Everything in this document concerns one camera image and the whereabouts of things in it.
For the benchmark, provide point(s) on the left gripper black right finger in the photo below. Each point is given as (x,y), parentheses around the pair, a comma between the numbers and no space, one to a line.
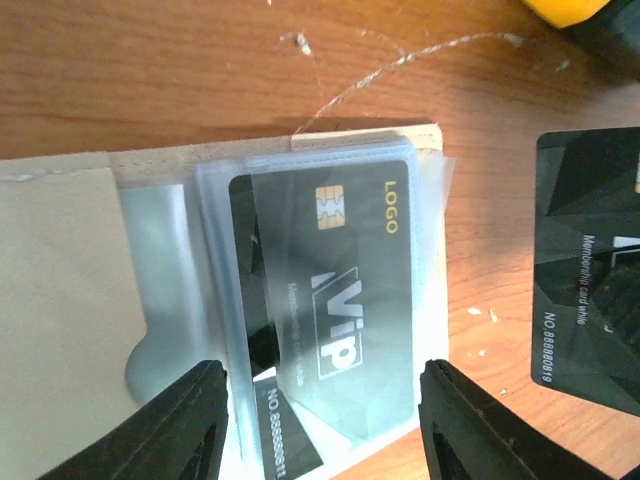
(469,434)

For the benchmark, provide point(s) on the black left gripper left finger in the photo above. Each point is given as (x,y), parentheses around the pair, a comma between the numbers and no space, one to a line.
(179,434)

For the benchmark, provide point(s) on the black VIP card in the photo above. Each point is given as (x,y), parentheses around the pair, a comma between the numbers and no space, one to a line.
(585,334)
(325,271)

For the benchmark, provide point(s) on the beige card holder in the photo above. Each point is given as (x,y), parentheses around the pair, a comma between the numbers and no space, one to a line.
(119,274)

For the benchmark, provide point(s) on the black right card bin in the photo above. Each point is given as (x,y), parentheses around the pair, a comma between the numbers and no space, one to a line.
(612,34)

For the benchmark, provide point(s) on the yellow middle card bin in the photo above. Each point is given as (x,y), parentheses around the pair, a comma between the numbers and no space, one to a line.
(565,13)

